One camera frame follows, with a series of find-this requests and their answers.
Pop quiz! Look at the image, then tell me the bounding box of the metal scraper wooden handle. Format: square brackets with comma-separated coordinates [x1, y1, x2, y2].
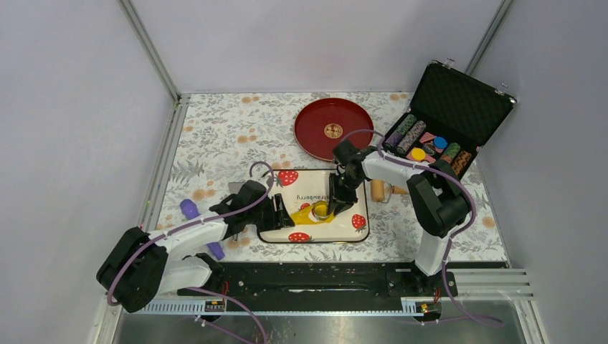
[228, 181, 244, 194]

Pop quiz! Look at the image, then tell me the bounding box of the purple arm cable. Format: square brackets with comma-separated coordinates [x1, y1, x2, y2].
[339, 129, 505, 330]
[106, 161, 277, 344]

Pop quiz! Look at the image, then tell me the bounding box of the clear tape roll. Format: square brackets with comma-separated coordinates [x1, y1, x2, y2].
[311, 200, 333, 221]

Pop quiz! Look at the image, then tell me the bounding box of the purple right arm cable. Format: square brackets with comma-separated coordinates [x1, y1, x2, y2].
[339, 129, 505, 330]

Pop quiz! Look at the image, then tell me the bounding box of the purple cylindrical tool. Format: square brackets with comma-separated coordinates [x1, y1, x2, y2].
[179, 199, 225, 260]

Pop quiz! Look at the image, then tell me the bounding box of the strawberry print rectangular tray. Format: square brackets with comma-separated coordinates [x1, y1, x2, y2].
[258, 169, 370, 244]

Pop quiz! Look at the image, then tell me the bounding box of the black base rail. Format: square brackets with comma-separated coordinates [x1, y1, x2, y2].
[207, 262, 457, 312]

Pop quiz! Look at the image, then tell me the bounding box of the blue poker chip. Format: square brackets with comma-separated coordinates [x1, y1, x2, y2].
[432, 136, 448, 151]

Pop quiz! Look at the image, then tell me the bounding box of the wooden dough roller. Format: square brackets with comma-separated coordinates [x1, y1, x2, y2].
[370, 179, 408, 204]

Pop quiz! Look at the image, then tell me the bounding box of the floral tablecloth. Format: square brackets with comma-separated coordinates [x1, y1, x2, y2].
[151, 92, 508, 264]

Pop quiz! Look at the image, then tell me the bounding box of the yellow poker chip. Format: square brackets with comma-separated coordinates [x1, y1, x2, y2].
[410, 148, 427, 161]

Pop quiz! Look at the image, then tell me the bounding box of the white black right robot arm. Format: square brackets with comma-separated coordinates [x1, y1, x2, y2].
[328, 139, 476, 295]

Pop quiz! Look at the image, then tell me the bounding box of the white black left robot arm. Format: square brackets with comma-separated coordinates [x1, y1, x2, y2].
[96, 180, 295, 312]

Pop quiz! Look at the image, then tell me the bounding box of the black poker chip case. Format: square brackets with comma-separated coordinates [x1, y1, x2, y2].
[382, 60, 517, 178]

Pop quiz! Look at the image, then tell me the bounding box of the yellow dough piece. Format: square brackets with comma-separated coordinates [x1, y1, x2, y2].
[290, 203, 336, 225]

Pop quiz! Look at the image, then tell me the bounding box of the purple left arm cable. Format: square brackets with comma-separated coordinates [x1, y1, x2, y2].
[106, 161, 277, 344]

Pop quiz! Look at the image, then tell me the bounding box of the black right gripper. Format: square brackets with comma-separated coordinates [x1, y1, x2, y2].
[327, 171, 364, 216]

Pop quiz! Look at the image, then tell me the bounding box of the round red lacquer tray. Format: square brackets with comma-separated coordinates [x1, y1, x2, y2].
[293, 97, 374, 161]

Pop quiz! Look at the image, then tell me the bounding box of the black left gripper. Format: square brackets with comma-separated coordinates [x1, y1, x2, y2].
[246, 193, 294, 232]

